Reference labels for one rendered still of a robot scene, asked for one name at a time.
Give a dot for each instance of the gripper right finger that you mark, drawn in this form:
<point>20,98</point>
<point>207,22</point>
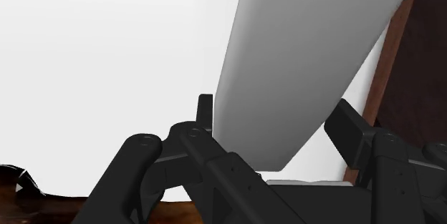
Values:
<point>391,167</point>

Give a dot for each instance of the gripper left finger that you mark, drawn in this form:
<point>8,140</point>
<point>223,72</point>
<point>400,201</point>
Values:
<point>223,181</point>

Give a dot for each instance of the dark brown wooden furniture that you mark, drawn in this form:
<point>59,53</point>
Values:
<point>419,62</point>

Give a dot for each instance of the light grey elongated slab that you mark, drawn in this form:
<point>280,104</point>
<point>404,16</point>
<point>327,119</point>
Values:
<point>290,69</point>

